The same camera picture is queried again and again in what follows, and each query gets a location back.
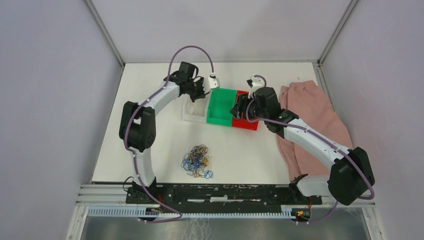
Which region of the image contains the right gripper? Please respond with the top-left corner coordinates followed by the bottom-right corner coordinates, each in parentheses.
top-left (230, 93), bottom-right (269, 121)

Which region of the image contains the yellow cable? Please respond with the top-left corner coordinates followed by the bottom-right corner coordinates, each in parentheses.
top-left (186, 99), bottom-right (206, 115)

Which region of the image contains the cable pile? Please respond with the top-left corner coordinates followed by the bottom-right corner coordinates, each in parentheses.
top-left (180, 144), bottom-right (215, 180)

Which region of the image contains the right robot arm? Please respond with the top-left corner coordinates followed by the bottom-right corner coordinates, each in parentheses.
top-left (229, 87), bottom-right (375, 206)

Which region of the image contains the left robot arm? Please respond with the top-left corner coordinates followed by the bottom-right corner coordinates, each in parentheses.
top-left (118, 61), bottom-right (208, 204)

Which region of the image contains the clear plastic bin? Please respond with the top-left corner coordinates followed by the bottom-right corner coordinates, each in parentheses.
top-left (182, 95), bottom-right (210, 124)

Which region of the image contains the green plastic bin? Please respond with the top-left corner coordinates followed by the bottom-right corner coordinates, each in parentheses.
top-left (206, 88), bottom-right (237, 127)

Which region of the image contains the red plastic bin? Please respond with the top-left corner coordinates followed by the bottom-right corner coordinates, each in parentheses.
top-left (231, 90), bottom-right (259, 131)

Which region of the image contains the pink cloth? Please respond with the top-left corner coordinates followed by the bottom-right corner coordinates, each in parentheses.
top-left (276, 80), bottom-right (354, 181)

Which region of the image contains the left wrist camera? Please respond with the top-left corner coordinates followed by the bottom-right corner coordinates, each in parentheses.
top-left (203, 75), bottom-right (221, 94)

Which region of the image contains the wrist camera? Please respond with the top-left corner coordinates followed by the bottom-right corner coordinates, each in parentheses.
top-left (246, 74), bottom-right (267, 99)
top-left (203, 75), bottom-right (221, 94)

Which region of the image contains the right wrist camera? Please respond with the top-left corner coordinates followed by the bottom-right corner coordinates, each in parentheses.
top-left (246, 74), bottom-right (267, 99)

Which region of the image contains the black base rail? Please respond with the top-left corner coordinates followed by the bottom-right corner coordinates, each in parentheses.
top-left (125, 183), bottom-right (323, 214)

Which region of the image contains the white cable duct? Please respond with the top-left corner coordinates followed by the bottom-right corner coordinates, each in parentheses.
top-left (87, 206), bottom-right (295, 220)

